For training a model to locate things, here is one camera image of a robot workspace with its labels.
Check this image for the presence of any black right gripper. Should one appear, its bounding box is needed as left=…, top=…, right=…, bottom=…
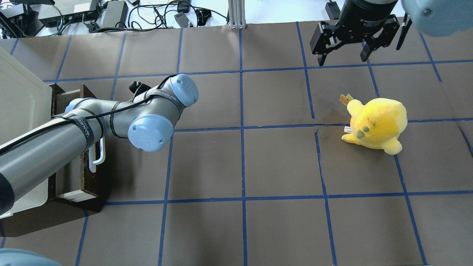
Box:
left=310, top=0, right=400, bottom=66

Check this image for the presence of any white drawer handle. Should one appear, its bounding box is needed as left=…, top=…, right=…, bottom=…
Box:
left=88, top=137, right=106, bottom=173

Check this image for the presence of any dark brown wooden drawer cabinet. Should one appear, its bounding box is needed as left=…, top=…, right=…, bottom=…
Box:
left=0, top=83, right=109, bottom=238

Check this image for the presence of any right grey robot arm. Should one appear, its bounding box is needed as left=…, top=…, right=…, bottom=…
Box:
left=310, top=0, right=473, bottom=66

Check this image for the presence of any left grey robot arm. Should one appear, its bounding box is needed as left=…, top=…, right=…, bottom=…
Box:
left=1, top=74, right=199, bottom=214

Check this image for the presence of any yellow plush dinosaur toy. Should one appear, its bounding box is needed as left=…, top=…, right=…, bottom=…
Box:
left=339, top=94, right=408, bottom=155

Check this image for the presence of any black power adapter brick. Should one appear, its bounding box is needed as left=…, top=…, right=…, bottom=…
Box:
left=101, top=0, right=128, bottom=28

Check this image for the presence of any cream plastic storage box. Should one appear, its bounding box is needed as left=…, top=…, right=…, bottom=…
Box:
left=0, top=50, right=56, bottom=218

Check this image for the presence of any aluminium frame post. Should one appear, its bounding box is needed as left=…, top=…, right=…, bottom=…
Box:
left=228, top=0, right=247, bottom=29

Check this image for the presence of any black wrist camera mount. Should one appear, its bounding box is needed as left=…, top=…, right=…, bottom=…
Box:
left=128, top=81, right=150, bottom=97

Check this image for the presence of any black network switch box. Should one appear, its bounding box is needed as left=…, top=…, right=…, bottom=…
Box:
left=38, top=0, right=101, bottom=28

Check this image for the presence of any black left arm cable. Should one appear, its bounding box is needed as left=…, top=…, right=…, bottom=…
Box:
left=0, top=76, right=174, bottom=148

